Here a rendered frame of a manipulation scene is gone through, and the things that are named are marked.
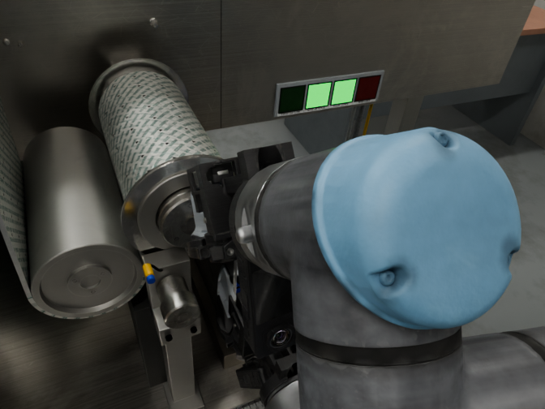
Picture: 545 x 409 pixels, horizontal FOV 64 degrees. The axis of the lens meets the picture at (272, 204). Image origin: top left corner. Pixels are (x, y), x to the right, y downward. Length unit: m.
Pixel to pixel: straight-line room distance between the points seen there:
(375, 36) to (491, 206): 0.79
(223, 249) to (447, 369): 0.20
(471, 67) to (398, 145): 1.03
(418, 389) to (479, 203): 0.08
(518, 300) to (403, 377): 2.22
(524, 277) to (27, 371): 2.21
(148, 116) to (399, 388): 0.45
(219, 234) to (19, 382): 0.55
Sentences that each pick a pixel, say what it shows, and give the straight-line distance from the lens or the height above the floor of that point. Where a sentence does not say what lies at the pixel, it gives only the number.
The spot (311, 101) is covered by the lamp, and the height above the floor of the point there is 1.17.
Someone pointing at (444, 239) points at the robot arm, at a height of 1.48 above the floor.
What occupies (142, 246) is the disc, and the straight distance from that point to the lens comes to 0.52.
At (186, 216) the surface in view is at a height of 1.26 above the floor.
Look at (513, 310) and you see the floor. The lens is 2.35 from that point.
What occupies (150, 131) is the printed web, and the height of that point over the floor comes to 1.31.
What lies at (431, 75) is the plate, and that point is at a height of 1.19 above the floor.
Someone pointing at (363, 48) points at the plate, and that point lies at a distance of 0.94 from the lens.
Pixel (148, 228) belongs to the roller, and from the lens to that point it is 0.50.
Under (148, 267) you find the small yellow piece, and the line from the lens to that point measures 0.47.
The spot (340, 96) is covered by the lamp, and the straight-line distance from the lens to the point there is 0.95.
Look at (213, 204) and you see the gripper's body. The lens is 0.34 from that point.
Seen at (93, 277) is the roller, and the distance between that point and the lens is 0.55.
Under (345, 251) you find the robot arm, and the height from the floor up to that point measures 1.47.
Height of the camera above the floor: 1.58
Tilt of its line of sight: 40 degrees down
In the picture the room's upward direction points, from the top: 6 degrees clockwise
